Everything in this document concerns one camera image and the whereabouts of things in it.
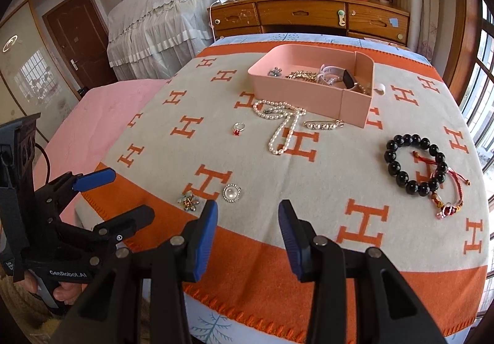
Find gold chain bracelet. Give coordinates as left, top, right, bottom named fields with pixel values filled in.
left=285, top=70, right=320, bottom=84

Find white lace covered piano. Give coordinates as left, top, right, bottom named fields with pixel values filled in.
left=107, top=0, right=217, bottom=81

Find pink jewelry tray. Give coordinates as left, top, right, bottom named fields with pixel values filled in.
left=248, top=44, right=374, bottom=128

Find black bead bracelet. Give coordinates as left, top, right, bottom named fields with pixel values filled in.
left=383, top=133, right=450, bottom=197

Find gold pearl brooch pin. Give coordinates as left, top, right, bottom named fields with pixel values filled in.
left=303, top=120, right=344, bottom=131

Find orange beige H blanket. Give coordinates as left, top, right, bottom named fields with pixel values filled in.
left=76, top=44, right=489, bottom=343

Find person's left hand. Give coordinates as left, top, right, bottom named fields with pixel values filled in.
left=19, top=271, right=87, bottom=305

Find white pearl necklace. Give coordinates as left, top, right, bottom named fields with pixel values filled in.
left=252, top=98, right=308, bottom=157

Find silver charm earrings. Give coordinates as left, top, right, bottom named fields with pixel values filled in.
left=268, top=68, right=282, bottom=77

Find window with metal grille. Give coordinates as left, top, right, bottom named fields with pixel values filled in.
left=443, top=0, right=494, bottom=329

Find silver ring red stone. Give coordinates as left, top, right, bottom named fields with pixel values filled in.
left=233, top=122, right=245, bottom=136

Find brown wooden door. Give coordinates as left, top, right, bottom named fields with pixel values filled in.
left=43, top=0, right=117, bottom=90

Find flower rhinestone brooch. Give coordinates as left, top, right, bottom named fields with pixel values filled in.
left=178, top=191, right=200, bottom=212

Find light blue patterned bedsheet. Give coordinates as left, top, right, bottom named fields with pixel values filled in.
left=211, top=32, right=431, bottom=66

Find pink bed sheet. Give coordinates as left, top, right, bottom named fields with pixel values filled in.
left=32, top=78, right=168, bottom=226

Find round pearl brooch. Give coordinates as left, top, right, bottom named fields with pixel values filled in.
left=222, top=184, right=242, bottom=204

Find wooden desk with drawers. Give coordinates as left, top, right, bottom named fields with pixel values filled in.
left=211, top=0, right=409, bottom=47

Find red string bracelet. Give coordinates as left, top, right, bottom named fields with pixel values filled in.
left=411, top=150, right=472, bottom=221

